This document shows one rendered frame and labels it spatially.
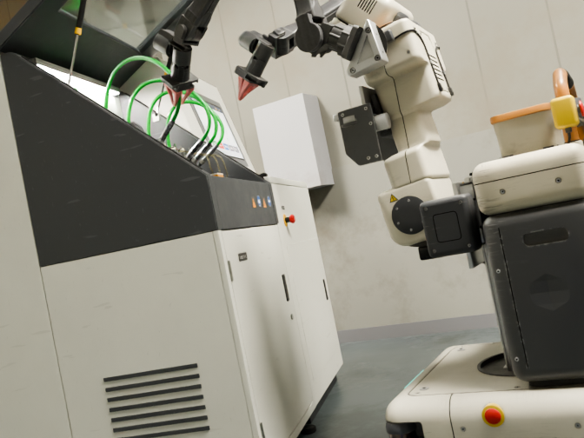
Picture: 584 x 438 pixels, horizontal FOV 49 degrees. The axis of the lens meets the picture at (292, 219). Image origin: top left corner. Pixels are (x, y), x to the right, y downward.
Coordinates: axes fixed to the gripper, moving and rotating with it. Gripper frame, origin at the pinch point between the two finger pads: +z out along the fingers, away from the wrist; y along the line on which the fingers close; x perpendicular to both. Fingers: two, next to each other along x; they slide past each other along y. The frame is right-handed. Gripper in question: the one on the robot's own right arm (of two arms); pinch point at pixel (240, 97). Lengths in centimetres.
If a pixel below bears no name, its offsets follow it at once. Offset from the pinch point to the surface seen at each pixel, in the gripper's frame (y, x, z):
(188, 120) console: 33.4, -26.9, 25.7
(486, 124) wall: -37, -188, -23
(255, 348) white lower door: -57, 23, 55
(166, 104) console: 43, -23, 25
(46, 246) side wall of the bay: 8, 49, 60
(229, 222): -30.3, 24.2, 27.9
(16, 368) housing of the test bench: -4, 54, 97
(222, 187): -22.6, 24.0, 20.2
